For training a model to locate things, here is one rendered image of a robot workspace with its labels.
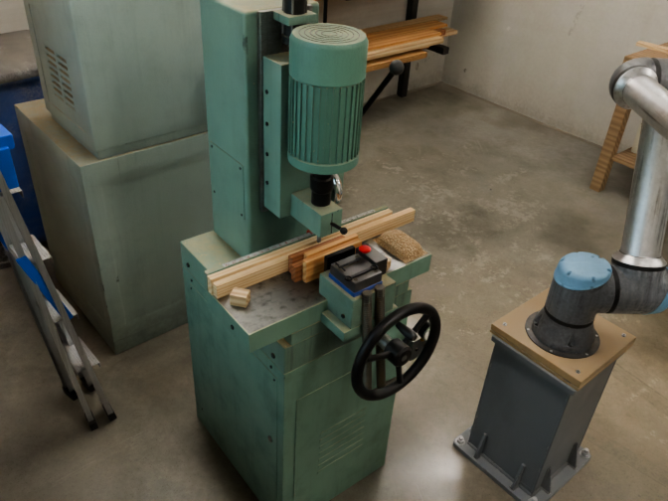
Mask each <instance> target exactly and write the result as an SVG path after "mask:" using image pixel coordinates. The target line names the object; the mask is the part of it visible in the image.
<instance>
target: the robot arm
mask: <svg viewBox="0 0 668 501"><path fill-rule="evenodd" d="M608 89H609V94H610V96H611V98H612V99H613V101H614V102H615V103H617V104H618V105H619V106H620V107H622V108H625V109H633V110H634V111H635V112H636V113H637V114H638V115H639V116H640V117H641V118H643V120H642V126H641V131H640V137H639V143H638V149H637V155H636V161H635V166H634V172H633V178H632V184H631V190H630V196H629V202H628V207H627V213H626V219H625V225H624V231H623V237H622V242H621V248H620V250H618V251H617V252H615V253H614V254H613V255H612V258H611V264H609V262H608V261H607V260H606V259H604V258H599V255H597V254H594V253H590V252H584V251H579V252H571V253H568V254H566V255H565V256H563V257H562V258H561V259H560V261H559V263H558V266H557V267H556V269H555V272H554V276H553V280H552V283H551V286H550V290H549V293H548V296H547V299H546V303H545V306H544V307H543V308H542V309H541V310H540V311H539V312H538V313H537V315H536V316H535V317H534V319H533V323H532V331H533V333H534V335H535V336H536V338H537V339H538V340H539V341H540V342H542V343H543V344H544V345H546V346H548V347H549V348H551V349H554V350H556V351H559V352H563V353H570V354H576V353H582V352H585V351H587V350H588V349H590V348H591V346H592V344H593V341H594V327H593V321H594V318H595V315H596V314H597V313H607V314H643V315H647V314H654V313H660V312H662V311H664V310H665V309H667V308H668V267H667V266H666V265H667V261H666V260H665V259H664V258H663V256H662V255H661V252H662V247H663V242H664V237H665V231H666V226H667V221H668V59H663V58H636V59H632V60H629V61H627V62H625V63H623V64H622V65H620V66H619V67H618V68H617V69H616V70H615V71H614V73H613V74H612V76H611V78H610V81H609V87H608Z"/></svg>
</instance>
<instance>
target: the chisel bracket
mask: <svg viewBox="0 0 668 501"><path fill-rule="evenodd" d="M290 215H291V216H292V217H293V218H295V219H296V220H297V221H298V222H300V223H301V224H302V225H304V226H305V227H306V228H307V229H309V230H310V231H311V232H312V233H314V234H315V235H316V236H318V237H319V238H323V237H326V236H329V235H331V234H334V233H337V232H339V230H337V229H336V228H334V227H332V226H331V225H330V223H331V222H333V223H335V224H337V225H338V226H340V227H341V223H342V208H341V207H339V206H338V205H337V204H335V203H334V202H332V201H331V203H330V205H328V206H326V207H317V206H314V205H312V203H311V189H310V187H309V188H306V189H303V190H300V191H296V192H293V193H291V207H290Z"/></svg>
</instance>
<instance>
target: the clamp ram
mask: <svg viewBox="0 0 668 501"><path fill-rule="evenodd" d="M353 254H355V247H354V246H348V247H346V248H343V249H341V250H337V251H334V252H332V253H329V254H327V255H325V256H324V271H326V270H329V269H330V267H331V263H334V262H336V261H339V260H341V259H344V258H346V257H349V256H351V255H353Z"/></svg>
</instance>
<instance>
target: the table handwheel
mask: <svg viewBox="0 0 668 501"><path fill-rule="evenodd" d="M419 313H421V314H423V316H422V317H421V318H420V320H419V321H418V322H417V324H416V325H415V326H414V328H413V330H414V331H415V332H416V333H418V331H419V330H420V329H421V327H422V325H423V324H424V323H425V322H426V321H427V319H429V323H430V327H429V334H428V337H427V340H426V343H425V345H424V347H423V349H422V351H421V352H420V354H419V355H418V357H417V359H416V360H415V361H414V363H413V364H412V365H411V366H410V367H409V368H408V369H407V370H406V371H405V372H404V373H403V372H402V366H403V365H404V364H405V363H406V362H407V361H408V360H409V359H410V357H411V355H412V348H411V347H410V346H408V345H409V344H410V342H411V341H410V340H408V339H407V338H406V337H405V338H404V340H403V341H402V340H401V339H400V338H396V339H393V338H391V337H390V336H389V335H388V334H387V332H388V331H389V330H390V329H391V328H392V327H393V326H395V325H396V324H397V323H398V322H400V321H401V320H403V319H405V318H407V317H409V316H411V315H414V314H419ZM440 328H441V322H440V317H439V314H438V312H437V310H436V309H435V308H434V307H433V306H432V305H430V304H428V303H425V302H414V303H410V304H407V305H404V306H402V307H400V308H398V309H396V310H395V311H393V312H392V313H390V314H389V315H388V316H386V317H385V318H384V319H383V320H382V321H381V322H380V323H379V324H378V325H377V326H375V327H373V328H372V331H371V332H370V334H369V335H368V336H367V338H366V339H365V341H364V342H363V344H362V345H361V347H360V349H359V351H358V353H357V355H356V358H355V360H354V363H353V367H352V372H351V383H352V387H353V390H354V392H355V393H356V395H358V396H359V397H360V398H361V399H363V400H366V401H378V400H382V399H385V398H387V397H390V396H392V395H393V394H395V393H397V392H398V391H400V390H401V389H402V388H404V387H405V386H406V385H407V384H408V383H410V382H411V381H412V380H413V379H414V378H415V377H416V376H417V375H418V373H419V372H420V371H421V370H422V368H423V367H424V366H425V364H426V363H427V361H428V360H429V358H430V357H431V355H432V353H433V351H434V349H435V347H436V344H437V342H438V338H439V335H440ZM377 344H378V345H379V346H380V347H381V348H382V349H383V350H384V352H383V353H379V354H375V355H370V354H371V352H372V351H373V349H374V347H375V346H376V345H377ZM384 359H387V360H389V361H390V362H391V363H392V364H393V365H394V366H395V367H396V373H397V379H396V380H395V381H393V382H392V383H390V384H389V385H387V386H385V387H383V388H380V389H376V390H369V389H367V388H366V387H365V386H364V384H363V372H364V368H365V365H366V364H367V363H371V362H375V361H379V360H384Z"/></svg>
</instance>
